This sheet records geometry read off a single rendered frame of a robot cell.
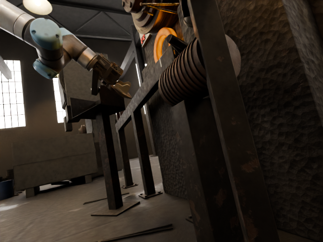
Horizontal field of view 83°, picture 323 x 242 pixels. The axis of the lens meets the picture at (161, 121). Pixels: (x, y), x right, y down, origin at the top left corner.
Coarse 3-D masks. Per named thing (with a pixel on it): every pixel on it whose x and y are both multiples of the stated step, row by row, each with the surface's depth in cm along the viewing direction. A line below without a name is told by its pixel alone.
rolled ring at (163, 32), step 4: (164, 28) 83; (168, 28) 82; (160, 32) 87; (164, 32) 83; (168, 32) 80; (172, 32) 80; (156, 36) 90; (160, 36) 87; (164, 36) 88; (176, 36) 80; (156, 40) 91; (160, 40) 90; (156, 44) 91; (160, 44) 92; (156, 48) 92; (160, 48) 93; (156, 52) 92; (160, 52) 93; (156, 56) 93; (160, 56) 93; (156, 60) 93
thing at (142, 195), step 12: (132, 120) 133; (120, 132) 178; (144, 132) 130; (120, 144) 176; (144, 144) 128; (144, 156) 126; (144, 168) 125; (132, 180) 174; (144, 180) 124; (156, 192) 126
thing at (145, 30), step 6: (162, 0) 79; (168, 0) 80; (174, 0) 81; (162, 6) 80; (168, 6) 82; (156, 12) 84; (162, 12) 84; (168, 12) 85; (156, 18) 85; (162, 18) 87; (150, 24) 91; (156, 24) 90; (162, 24) 91; (138, 30) 106; (144, 30) 99; (150, 30) 93; (156, 30) 96
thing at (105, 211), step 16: (112, 96) 112; (80, 112) 120; (96, 112) 114; (112, 112) 125; (112, 144) 114; (112, 160) 110; (112, 176) 107; (112, 192) 106; (112, 208) 105; (128, 208) 103
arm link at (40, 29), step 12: (0, 0) 49; (0, 12) 49; (12, 12) 50; (24, 12) 52; (0, 24) 50; (12, 24) 50; (24, 24) 50; (36, 24) 50; (48, 24) 51; (24, 36) 52; (36, 36) 49; (48, 36) 50; (60, 36) 53; (36, 48) 56; (48, 48) 53; (60, 48) 57; (48, 60) 59
